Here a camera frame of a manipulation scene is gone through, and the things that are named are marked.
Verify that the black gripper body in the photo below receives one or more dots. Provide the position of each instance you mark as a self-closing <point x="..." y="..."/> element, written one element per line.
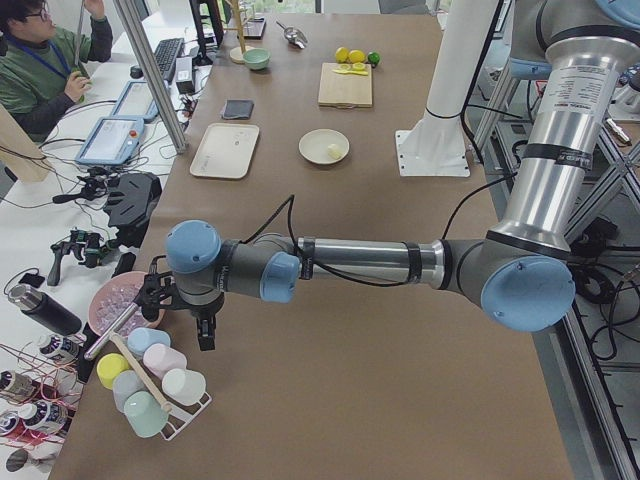
<point x="202" y="315"/>

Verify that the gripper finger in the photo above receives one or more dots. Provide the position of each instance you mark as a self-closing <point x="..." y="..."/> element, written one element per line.
<point x="206" y="332"/>

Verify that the beige round plate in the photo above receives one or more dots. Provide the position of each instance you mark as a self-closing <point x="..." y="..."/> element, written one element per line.
<point x="313" y="146"/>

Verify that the white steamed bun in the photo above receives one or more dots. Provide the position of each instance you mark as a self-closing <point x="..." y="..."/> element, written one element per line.
<point x="334" y="151"/>

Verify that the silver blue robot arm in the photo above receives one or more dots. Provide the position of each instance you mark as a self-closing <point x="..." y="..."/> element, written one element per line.
<point x="517" y="273"/>

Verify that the cream rabbit tray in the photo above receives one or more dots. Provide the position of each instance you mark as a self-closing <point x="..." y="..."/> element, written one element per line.
<point x="225" y="151"/>

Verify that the steel muddler with black tip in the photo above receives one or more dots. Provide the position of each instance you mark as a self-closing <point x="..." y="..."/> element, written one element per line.
<point x="95" y="348"/>

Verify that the pink bowl with ice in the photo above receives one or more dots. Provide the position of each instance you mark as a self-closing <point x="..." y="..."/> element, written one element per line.
<point x="112" y="299"/>

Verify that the blue plastic cup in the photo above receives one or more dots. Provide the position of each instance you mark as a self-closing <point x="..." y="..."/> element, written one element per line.
<point x="141" y="338"/>

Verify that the pink plastic cup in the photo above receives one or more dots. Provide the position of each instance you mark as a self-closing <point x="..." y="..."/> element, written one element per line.
<point x="159" y="359"/>

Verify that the white plastic cup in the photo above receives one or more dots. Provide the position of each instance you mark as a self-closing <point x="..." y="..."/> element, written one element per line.
<point x="184" y="386"/>

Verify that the yellow plastic cup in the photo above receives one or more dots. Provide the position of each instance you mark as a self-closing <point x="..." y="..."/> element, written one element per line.
<point x="109" y="367"/>

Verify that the white cup rack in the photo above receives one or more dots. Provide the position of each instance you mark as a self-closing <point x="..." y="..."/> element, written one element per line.
<point x="180" y="416"/>

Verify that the grey plastic cup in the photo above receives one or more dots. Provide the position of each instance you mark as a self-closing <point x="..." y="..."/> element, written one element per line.
<point x="124" y="386"/>

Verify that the mint plastic cup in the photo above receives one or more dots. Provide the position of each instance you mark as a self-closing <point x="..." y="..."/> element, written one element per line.
<point x="145" y="414"/>

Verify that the black thermos bottle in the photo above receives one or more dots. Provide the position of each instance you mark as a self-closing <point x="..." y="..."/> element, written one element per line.
<point x="44" y="309"/>

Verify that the blue teach pendant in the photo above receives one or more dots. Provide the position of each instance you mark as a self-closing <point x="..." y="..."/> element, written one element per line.
<point x="112" y="141"/>
<point x="136" y="100"/>

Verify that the grey folded cloth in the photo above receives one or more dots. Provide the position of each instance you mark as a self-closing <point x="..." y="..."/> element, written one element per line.
<point x="237" y="109"/>

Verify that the black keyboard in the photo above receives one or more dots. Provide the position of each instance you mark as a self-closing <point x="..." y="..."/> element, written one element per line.
<point x="166" y="53"/>

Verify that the person in green jacket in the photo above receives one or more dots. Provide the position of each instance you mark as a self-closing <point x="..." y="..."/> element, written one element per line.
<point x="42" y="71"/>

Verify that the wooden cup tree stand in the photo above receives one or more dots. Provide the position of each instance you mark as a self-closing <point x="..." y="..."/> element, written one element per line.
<point x="237" y="19"/>

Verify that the mint green bowl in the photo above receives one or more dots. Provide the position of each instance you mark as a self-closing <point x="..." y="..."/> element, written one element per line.
<point x="256" y="58"/>

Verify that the black computer monitor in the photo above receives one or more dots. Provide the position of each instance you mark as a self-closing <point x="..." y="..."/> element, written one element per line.
<point x="209" y="30"/>

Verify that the bamboo cutting board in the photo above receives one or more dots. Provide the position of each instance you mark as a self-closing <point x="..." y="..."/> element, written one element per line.
<point x="344" y="90"/>

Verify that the yellow plastic knife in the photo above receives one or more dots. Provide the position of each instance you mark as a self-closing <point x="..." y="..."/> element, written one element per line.
<point x="351" y="72"/>

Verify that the steel scoop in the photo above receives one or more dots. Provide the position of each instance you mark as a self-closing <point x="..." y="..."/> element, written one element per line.
<point x="293" y="35"/>

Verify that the whole yellow lemon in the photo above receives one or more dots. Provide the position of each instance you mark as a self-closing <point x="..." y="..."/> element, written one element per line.
<point x="342" y="55"/>
<point x="356" y="56"/>

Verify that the green lime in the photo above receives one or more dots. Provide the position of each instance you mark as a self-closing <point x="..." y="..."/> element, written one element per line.
<point x="373" y="58"/>

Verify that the aluminium frame post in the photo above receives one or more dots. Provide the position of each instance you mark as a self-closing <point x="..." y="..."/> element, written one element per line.
<point x="134" y="29"/>

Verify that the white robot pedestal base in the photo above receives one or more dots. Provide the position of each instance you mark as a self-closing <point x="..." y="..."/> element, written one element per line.
<point x="435" y="146"/>

